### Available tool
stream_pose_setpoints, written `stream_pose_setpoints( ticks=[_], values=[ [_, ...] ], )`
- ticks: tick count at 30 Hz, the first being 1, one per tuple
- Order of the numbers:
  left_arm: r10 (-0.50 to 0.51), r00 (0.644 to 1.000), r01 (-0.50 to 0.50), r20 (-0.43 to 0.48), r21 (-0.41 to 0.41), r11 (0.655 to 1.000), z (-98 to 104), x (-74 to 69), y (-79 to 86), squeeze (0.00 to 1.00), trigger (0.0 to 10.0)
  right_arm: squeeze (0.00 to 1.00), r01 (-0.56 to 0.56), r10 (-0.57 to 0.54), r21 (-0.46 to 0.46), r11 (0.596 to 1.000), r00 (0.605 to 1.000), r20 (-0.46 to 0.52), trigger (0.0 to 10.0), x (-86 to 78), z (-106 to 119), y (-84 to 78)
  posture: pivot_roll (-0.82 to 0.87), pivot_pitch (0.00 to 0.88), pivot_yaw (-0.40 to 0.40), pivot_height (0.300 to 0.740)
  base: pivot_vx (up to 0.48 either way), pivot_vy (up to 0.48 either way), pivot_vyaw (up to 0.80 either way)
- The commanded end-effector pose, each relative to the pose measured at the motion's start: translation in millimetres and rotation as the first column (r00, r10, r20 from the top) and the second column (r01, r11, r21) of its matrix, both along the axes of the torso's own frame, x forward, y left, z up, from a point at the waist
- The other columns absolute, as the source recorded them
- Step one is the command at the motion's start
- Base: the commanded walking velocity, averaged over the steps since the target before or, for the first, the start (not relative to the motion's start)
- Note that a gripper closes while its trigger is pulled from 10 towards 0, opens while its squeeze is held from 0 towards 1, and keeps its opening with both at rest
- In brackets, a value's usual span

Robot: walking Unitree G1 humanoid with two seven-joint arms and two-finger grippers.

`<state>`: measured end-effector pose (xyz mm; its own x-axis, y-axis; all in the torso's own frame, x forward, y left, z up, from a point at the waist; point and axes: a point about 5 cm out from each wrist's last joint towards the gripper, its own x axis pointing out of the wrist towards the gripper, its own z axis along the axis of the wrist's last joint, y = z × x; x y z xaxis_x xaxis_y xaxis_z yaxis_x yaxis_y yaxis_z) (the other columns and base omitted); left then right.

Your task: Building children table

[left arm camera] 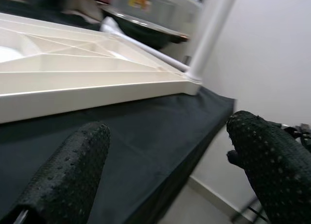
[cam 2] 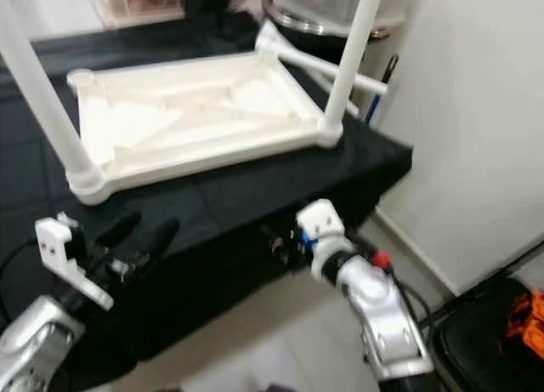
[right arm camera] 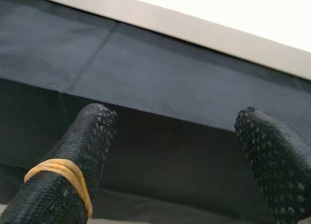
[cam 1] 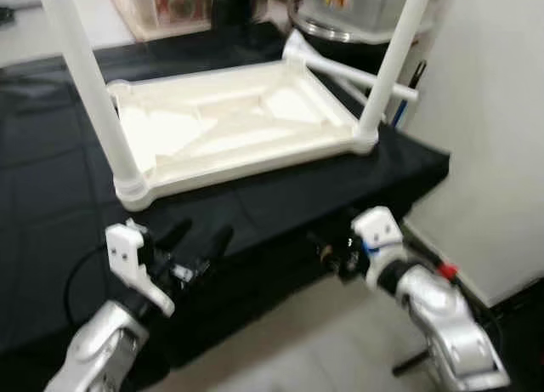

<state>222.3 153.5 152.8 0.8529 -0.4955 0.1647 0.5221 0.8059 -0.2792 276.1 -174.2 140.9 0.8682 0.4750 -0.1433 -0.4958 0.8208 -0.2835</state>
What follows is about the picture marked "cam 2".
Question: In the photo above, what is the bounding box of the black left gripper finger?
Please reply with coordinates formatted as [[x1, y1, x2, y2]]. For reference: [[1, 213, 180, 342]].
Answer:
[[94, 211, 144, 245], [145, 219, 181, 258]]

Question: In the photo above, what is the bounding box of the wooden table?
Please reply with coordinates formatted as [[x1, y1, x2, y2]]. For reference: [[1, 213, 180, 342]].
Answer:
[[85, 0, 256, 27]]

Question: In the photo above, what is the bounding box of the black tablecloth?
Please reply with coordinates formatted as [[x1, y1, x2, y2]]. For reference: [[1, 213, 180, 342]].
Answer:
[[0, 18, 413, 384]]

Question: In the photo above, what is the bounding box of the clear plastic storage box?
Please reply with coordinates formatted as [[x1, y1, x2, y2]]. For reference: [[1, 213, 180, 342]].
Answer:
[[276, 0, 413, 31]]

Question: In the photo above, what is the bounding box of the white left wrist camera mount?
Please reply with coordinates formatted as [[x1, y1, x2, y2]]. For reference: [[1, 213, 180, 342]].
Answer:
[[34, 212, 116, 312]]

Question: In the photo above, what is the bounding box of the orange black tool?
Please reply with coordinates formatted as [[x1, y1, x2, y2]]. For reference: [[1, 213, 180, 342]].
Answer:
[[506, 290, 544, 359]]

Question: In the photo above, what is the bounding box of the white plastic table top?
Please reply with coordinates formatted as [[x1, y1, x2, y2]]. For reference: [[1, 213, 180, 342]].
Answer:
[[66, 50, 345, 207]]

